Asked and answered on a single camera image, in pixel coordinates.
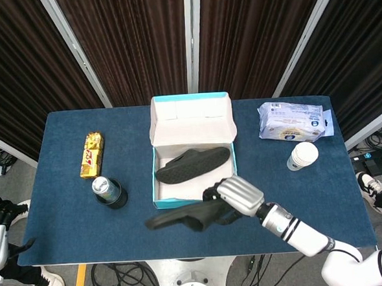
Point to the brown pleated curtain panel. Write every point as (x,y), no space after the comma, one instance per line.
(18,79)
(354,58)
(133,46)
(256,38)

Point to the green drink can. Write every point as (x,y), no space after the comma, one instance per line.
(103,187)

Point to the dark blue table cloth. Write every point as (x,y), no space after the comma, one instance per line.
(86,233)

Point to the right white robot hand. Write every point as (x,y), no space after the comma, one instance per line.
(243,195)

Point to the white lidded paper cup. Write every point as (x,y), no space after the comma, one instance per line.
(303,154)

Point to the light blue shoe box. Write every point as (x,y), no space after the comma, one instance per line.
(190,127)

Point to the white partition frame post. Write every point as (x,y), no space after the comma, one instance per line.
(192,36)
(75,49)
(307,35)

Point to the white black sneaker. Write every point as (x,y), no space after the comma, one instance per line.
(21,211)
(370,187)
(53,284)

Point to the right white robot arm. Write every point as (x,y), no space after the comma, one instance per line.
(307,236)

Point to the purple wet wipes pack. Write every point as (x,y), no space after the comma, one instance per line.
(290,124)

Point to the black rubber slipper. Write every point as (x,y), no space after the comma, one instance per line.
(192,165)
(182,216)

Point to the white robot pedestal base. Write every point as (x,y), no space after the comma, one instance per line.
(193,279)

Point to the yellow snack package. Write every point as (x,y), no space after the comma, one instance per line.
(92,155)

